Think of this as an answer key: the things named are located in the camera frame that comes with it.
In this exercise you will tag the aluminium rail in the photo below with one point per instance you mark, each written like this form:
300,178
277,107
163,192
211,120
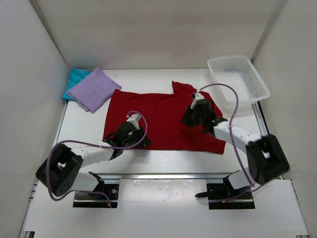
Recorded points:
257,109
164,176

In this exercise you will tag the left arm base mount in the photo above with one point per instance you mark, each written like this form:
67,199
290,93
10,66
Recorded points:
93,191

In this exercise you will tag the white plastic basket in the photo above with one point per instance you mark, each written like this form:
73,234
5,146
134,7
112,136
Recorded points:
240,81

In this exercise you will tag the red t shirt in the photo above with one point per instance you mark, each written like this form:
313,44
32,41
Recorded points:
163,114

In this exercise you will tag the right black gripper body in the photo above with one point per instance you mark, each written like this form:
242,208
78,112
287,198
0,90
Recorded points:
192,119

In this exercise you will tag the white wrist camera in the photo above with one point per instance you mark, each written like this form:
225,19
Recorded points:
134,120
196,96

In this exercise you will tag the aluminium right side rail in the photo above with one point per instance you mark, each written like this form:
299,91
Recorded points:
257,109

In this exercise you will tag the aluminium front rail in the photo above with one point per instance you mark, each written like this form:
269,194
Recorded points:
164,176

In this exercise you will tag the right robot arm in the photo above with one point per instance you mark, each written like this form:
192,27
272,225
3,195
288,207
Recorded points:
265,157

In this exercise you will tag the purple t shirt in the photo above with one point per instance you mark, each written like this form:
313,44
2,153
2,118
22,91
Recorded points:
93,90

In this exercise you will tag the teal t shirt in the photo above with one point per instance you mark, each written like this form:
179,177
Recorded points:
75,76

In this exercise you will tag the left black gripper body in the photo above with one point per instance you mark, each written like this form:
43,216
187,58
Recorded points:
136,136

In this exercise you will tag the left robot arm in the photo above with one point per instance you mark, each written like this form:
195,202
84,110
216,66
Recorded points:
61,174

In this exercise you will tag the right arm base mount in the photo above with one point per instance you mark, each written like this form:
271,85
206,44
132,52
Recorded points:
228,192

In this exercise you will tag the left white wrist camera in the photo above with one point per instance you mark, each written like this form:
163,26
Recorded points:
134,120

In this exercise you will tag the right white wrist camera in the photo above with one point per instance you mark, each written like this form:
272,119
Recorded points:
196,96

